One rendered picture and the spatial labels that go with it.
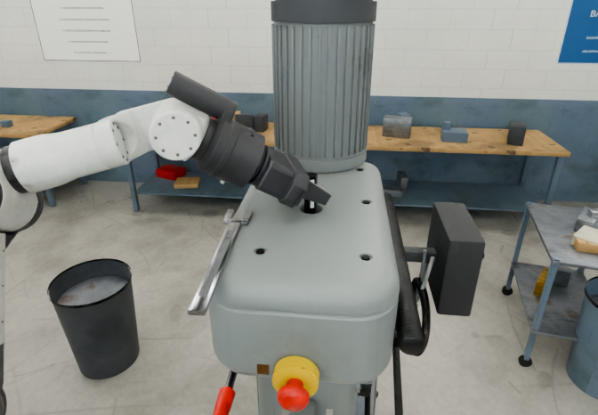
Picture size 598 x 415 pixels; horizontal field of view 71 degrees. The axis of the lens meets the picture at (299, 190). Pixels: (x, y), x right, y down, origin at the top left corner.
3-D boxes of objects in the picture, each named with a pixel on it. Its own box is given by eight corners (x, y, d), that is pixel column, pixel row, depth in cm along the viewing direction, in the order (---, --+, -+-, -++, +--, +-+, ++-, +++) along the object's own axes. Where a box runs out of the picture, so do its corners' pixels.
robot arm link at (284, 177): (272, 191, 74) (210, 164, 69) (299, 144, 72) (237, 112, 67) (286, 226, 63) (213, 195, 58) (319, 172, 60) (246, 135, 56)
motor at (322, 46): (367, 175, 82) (381, -5, 69) (267, 172, 84) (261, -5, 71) (364, 143, 101) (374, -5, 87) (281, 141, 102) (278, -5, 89)
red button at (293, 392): (308, 418, 52) (309, 394, 50) (276, 414, 52) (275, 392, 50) (311, 394, 55) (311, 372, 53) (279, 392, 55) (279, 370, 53)
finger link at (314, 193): (322, 207, 69) (290, 191, 67) (332, 191, 68) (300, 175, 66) (325, 211, 68) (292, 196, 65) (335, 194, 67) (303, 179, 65)
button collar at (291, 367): (318, 402, 55) (319, 369, 52) (272, 398, 55) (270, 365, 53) (319, 390, 56) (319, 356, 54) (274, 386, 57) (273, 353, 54)
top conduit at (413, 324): (424, 357, 56) (427, 337, 55) (391, 354, 56) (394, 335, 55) (391, 206, 97) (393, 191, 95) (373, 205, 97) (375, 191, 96)
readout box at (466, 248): (475, 318, 100) (492, 242, 91) (436, 315, 101) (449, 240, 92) (456, 269, 118) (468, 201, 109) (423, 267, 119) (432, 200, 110)
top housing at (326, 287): (395, 396, 55) (408, 299, 49) (202, 379, 58) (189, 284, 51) (375, 223, 98) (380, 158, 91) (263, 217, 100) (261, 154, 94)
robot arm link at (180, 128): (217, 190, 58) (136, 155, 53) (212, 166, 68) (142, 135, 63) (255, 117, 56) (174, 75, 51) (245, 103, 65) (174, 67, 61)
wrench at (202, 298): (214, 317, 46) (213, 311, 46) (178, 315, 46) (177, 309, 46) (252, 213, 68) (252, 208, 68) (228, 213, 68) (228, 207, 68)
